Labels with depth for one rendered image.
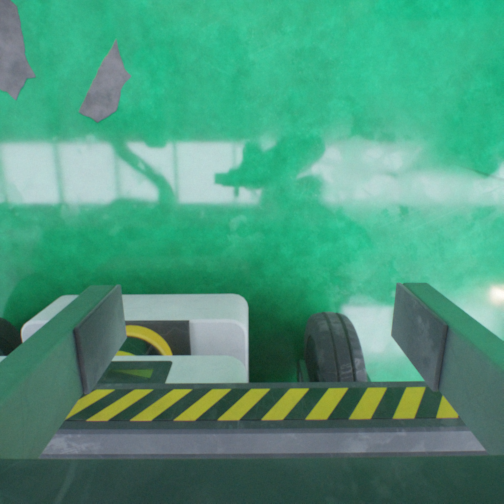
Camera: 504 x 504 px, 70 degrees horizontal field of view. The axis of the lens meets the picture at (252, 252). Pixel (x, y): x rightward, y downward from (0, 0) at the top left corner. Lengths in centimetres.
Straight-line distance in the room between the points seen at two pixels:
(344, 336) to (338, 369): 4
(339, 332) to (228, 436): 24
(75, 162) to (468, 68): 53
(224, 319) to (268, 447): 20
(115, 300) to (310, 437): 15
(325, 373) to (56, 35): 52
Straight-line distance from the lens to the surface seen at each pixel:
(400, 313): 17
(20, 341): 66
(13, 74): 60
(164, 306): 46
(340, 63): 53
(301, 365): 49
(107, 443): 27
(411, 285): 17
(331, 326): 46
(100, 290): 16
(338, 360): 43
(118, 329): 17
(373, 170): 53
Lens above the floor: 50
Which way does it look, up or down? 74 degrees down
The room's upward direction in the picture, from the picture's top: 180 degrees counter-clockwise
